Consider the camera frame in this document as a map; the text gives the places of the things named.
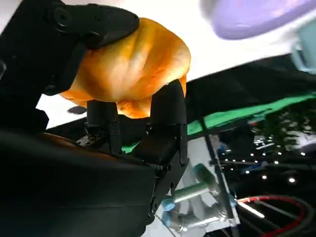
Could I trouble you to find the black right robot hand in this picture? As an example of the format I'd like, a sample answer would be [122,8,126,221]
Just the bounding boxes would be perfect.
[0,0,190,237]

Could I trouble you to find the green cloth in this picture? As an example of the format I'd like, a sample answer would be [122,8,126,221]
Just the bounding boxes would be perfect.
[120,92,316,154]

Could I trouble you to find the orange white toy bread roll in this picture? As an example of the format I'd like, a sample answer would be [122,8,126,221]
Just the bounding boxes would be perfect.
[59,17,192,119]

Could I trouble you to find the green leafy plant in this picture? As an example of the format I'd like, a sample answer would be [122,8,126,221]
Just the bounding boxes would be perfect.
[249,106,316,151]

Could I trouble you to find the pale green mug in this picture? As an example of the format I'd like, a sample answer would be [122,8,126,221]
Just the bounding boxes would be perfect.
[290,22,316,74]

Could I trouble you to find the black cloth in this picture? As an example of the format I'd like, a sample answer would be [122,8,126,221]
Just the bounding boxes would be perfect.
[46,55,316,130]

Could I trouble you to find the black table grommet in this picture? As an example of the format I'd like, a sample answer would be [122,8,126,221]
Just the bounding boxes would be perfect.
[68,106,86,116]

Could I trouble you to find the aluminium machine frame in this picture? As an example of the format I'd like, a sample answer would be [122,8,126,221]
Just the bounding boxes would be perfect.
[158,134,241,234]

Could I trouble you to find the red cable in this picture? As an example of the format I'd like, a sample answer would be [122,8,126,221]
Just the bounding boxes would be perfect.
[238,196,307,232]

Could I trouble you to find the lilac plate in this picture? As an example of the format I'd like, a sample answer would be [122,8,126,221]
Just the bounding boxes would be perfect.
[212,0,316,40]

